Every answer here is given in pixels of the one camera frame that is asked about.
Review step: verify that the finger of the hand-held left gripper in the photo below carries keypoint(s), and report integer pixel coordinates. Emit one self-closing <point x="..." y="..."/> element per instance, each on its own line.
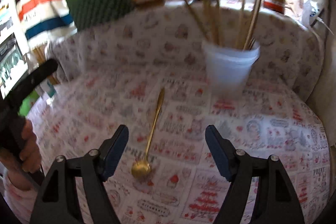
<point x="44" y="70"/>

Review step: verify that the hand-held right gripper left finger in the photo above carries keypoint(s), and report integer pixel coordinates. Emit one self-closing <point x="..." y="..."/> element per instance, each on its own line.
<point x="115" y="153"/>

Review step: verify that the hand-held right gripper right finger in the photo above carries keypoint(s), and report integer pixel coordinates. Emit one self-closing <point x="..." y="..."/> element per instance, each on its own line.
<point x="219" y="153"/>

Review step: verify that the gold metal spoon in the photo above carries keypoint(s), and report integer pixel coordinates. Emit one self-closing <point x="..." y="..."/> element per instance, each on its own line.
<point x="141" y="169"/>

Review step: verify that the white plastic cup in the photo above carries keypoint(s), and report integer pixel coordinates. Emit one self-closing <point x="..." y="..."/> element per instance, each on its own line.
<point x="228" y="71"/>

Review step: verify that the bunch of wooden chopsticks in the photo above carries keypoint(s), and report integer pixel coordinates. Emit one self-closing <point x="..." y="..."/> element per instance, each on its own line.
<point x="212" y="22"/>

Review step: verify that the gold metal utensil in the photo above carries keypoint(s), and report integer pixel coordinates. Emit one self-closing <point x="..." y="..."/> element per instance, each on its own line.
<point x="253" y="22"/>

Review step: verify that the person's left hand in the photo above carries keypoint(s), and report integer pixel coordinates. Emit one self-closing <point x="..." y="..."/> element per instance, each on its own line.
<point x="30" y="150"/>

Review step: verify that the red print tablecloth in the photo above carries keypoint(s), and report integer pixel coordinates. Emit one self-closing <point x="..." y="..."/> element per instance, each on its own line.
<point x="183" y="140"/>

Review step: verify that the green checkered board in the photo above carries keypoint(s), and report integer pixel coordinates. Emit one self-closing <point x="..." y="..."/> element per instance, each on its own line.
<point x="102" y="1"/>

